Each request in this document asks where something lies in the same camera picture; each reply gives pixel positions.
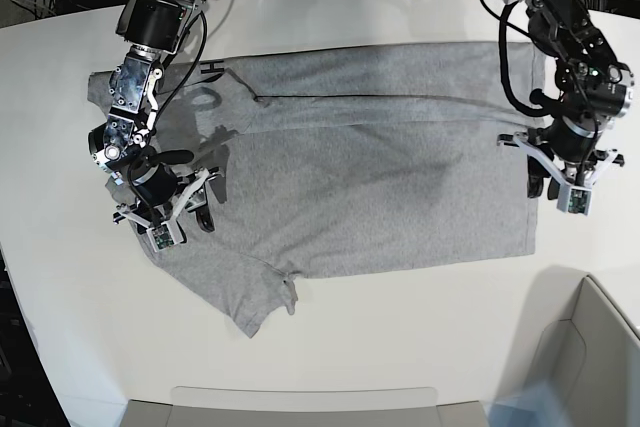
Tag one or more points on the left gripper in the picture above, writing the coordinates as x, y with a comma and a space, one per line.
564, 153

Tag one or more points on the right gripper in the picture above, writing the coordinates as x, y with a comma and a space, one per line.
161, 195

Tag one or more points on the grey T-shirt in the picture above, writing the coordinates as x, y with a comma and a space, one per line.
344, 162

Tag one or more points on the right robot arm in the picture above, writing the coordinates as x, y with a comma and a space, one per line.
155, 31

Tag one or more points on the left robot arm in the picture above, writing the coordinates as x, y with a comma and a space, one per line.
595, 88

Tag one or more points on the beige box right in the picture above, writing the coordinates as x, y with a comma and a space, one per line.
586, 370

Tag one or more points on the beige tray bottom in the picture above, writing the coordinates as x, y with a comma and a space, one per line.
191, 406

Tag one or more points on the blue translucent object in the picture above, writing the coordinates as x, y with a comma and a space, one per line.
530, 404

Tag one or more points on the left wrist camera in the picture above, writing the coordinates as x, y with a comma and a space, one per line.
574, 199

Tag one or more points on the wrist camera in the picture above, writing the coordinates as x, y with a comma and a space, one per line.
574, 199
166, 235

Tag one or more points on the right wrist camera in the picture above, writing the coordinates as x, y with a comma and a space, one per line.
166, 235

